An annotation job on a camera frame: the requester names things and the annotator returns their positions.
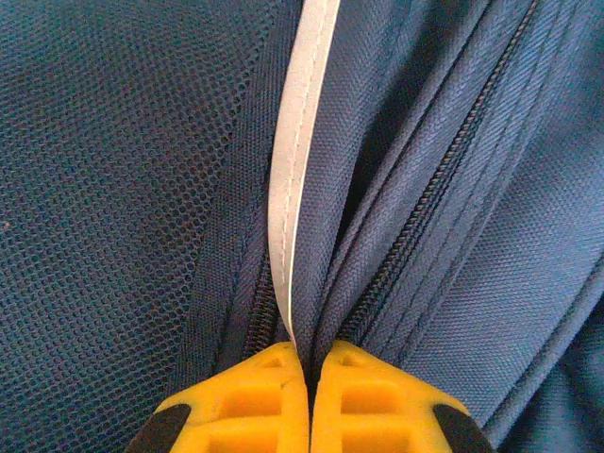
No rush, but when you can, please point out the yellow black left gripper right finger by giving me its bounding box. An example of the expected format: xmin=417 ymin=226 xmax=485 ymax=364
xmin=310 ymin=339 xmax=496 ymax=453

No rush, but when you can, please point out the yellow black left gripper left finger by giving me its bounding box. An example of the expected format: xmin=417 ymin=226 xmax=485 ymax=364
xmin=125 ymin=342 xmax=310 ymax=453

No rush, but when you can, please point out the navy blue student backpack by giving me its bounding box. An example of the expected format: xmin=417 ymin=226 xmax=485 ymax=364
xmin=0 ymin=0 xmax=604 ymax=453

